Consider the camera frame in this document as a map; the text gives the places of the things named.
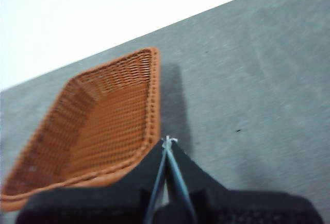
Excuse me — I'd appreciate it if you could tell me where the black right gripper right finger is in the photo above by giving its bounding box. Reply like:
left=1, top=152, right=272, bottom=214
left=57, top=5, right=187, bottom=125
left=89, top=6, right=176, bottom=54
left=169, top=141, right=324, bottom=224

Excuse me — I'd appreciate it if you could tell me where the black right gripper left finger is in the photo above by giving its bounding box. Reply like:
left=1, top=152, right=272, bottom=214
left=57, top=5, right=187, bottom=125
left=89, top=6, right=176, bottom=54
left=16, top=139, right=168, bottom=224

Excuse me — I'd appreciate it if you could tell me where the brown wicker basket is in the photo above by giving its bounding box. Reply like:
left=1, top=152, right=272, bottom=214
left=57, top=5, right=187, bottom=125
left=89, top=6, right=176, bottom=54
left=0, top=46, right=162, bottom=205

